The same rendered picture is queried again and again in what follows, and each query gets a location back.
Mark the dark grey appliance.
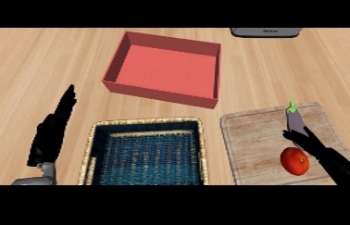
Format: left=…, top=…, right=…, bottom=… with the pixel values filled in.
left=229, top=27, right=305, bottom=39

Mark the red tomato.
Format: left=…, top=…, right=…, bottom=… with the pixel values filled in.
left=280, top=146, right=312, bottom=177

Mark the purple eggplant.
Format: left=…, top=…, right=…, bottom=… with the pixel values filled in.
left=286, top=99, right=312, bottom=149

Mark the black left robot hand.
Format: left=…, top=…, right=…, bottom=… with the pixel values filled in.
left=27, top=83, right=79, bottom=169

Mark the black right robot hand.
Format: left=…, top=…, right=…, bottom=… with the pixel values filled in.
left=283, top=125, right=350, bottom=186

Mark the blue wicker basket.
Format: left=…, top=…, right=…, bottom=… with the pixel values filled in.
left=77, top=117, right=212, bottom=186

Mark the red cardboard box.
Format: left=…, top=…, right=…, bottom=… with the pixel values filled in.
left=101, top=31, right=223, bottom=110

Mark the pale wooden cutting board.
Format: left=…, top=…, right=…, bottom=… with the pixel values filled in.
left=219, top=101, right=342, bottom=186

